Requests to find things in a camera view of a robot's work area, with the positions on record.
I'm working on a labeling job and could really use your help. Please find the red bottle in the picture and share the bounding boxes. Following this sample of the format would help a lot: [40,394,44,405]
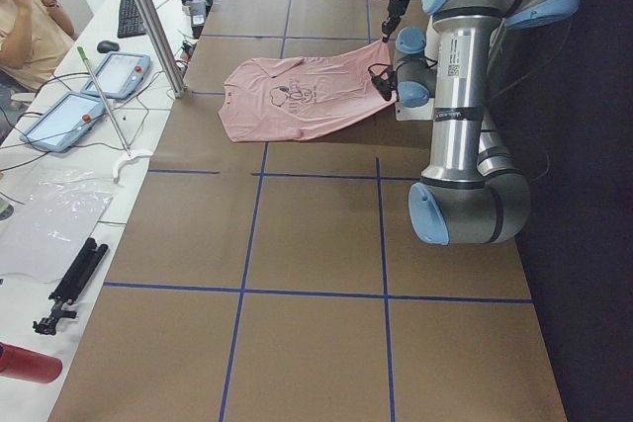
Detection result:
[1,343,63,383]

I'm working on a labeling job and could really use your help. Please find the near blue teach pendant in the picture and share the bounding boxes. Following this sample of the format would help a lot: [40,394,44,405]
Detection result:
[20,92,105,153]

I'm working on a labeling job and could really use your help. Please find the aluminium frame post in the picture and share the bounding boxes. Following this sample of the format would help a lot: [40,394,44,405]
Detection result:
[135,0,186,98]

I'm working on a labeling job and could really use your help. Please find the pink Snoopy t-shirt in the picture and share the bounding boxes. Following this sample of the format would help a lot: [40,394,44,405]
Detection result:
[219,41,392,142]

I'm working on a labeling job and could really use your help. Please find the blue teach pendant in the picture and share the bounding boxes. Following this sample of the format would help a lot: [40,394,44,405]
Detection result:
[93,51,151,100]
[20,92,105,153]

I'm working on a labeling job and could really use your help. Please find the black folded tripod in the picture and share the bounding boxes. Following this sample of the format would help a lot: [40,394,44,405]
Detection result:
[33,237,109,336]

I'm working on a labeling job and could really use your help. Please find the black keyboard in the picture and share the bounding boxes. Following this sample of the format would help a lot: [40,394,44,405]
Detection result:
[117,0,146,39]

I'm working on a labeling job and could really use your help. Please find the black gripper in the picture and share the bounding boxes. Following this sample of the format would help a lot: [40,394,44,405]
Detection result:
[381,0,409,42]
[368,63,397,100]

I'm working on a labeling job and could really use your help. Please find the metal rod green tip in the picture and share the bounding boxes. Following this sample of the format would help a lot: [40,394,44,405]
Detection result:
[76,46,132,157]

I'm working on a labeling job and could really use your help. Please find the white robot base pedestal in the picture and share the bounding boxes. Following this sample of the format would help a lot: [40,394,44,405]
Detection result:
[395,98,434,122]

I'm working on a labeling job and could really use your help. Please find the white curved plastic piece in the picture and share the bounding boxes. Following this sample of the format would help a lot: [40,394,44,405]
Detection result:
[112,149,153,184]

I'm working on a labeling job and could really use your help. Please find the clear plastic bag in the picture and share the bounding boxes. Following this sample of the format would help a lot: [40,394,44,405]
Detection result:
[1,169,115,283]

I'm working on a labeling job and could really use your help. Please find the seated person beige shirt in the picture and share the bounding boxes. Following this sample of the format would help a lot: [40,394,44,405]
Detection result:
[1,0,75,92]

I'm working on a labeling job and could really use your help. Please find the far blue teach pendant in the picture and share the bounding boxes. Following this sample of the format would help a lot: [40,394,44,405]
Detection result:
[93,51,151,100]

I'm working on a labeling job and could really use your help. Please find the black computer mouse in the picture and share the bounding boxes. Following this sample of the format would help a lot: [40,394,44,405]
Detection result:
[96,41,120,53]

